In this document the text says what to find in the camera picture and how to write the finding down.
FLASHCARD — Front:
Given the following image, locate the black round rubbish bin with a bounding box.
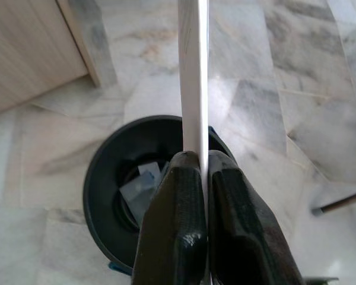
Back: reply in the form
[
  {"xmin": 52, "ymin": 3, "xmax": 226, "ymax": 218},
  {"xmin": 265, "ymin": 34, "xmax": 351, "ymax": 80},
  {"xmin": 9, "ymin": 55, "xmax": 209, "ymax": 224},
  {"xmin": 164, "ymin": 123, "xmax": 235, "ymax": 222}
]
[{"xmin": 83, "ymin": 115, "xmax": 241, "ymax": 268}]

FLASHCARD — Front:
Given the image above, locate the white paper trash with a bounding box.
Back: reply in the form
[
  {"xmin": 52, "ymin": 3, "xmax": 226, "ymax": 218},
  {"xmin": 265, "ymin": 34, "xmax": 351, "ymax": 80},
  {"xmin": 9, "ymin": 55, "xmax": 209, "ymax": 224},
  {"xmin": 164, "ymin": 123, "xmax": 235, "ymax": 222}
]
[{"xmin": 119, "ymin": 161, "xmax": 170, "ymax": 221}]

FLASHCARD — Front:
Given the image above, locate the long white carton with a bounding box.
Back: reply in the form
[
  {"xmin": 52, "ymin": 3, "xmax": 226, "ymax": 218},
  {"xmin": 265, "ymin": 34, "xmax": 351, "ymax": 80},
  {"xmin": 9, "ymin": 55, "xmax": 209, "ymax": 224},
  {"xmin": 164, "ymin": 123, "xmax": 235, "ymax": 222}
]
[{"xmin": 177, "ymin": 0, "xmax": 211, "ymax": 238}]

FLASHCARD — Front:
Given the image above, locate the light wooden cabinet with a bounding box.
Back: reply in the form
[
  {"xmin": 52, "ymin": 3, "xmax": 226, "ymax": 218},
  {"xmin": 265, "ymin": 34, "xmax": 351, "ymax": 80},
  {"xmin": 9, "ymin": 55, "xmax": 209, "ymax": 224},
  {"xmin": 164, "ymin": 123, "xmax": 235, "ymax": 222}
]
[{"xmin": 0, "ymin": 0, "xmax": 120, "ymax": 120}]

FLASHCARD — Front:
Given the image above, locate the brown furniture leg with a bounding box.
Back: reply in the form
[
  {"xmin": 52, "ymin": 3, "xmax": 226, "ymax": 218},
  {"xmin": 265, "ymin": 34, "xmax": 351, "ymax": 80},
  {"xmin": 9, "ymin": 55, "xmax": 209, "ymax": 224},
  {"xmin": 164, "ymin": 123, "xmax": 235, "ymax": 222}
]
[{"xmin": 312, "ymin": 186, "xmax": 356, "ymax": 215}]

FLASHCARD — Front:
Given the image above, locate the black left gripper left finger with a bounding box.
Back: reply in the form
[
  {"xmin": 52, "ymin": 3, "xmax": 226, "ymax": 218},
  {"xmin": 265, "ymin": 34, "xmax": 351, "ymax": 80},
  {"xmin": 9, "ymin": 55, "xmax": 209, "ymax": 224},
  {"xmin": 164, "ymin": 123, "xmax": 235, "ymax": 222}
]
[{"xmin": 132, "ymin": 150, "xmax": 208, "ymax": 285}]

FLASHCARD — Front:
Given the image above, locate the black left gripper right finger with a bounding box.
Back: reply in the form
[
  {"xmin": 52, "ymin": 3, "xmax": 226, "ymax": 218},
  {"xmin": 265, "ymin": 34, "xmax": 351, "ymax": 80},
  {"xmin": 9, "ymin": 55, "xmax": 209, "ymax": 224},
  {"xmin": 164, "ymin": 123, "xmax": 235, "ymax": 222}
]
[{"xmin": 208, "ymin": 149, "xmax": 304, "ymax": 285}]

